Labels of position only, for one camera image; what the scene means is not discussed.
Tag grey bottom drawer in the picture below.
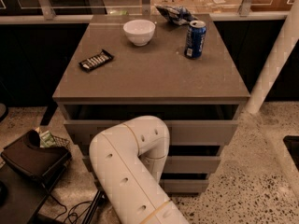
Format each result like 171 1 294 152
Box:
93 172 210 194

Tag grey drawer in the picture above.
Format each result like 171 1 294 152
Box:
82 145 222 175
93 172 210 194
64 105 237 146

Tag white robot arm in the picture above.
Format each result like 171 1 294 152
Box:
90 22 298 224

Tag grey top drawer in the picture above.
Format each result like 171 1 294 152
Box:
64 105 237 146

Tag grey drawer cabinet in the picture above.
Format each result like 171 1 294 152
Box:
51 14 251 196

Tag grey middle drawer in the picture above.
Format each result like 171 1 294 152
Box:
82 145 222 175

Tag white ceramic bowl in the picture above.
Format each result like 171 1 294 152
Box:
123 20 156 46

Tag black snack bar wrapper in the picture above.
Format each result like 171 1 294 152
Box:
78 49 114 72

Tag blue soda can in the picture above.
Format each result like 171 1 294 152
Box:
184 21 206 59

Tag crumpled blue chip bag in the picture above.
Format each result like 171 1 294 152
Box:
156 5 198 25

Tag green packet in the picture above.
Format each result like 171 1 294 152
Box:
39 131 56 147

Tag black curved seat object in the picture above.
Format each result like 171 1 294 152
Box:
1 130 71 184

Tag black object right edge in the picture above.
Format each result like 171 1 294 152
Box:
283 135 299 170

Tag black side table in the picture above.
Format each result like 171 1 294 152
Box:
0 164 65 224

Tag metal glass railing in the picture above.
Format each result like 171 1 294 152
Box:
0 0 298 24

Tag wire basket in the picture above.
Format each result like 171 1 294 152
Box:
53 136 70 150

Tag black cables on floor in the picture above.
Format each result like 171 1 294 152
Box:
46 184 94 224

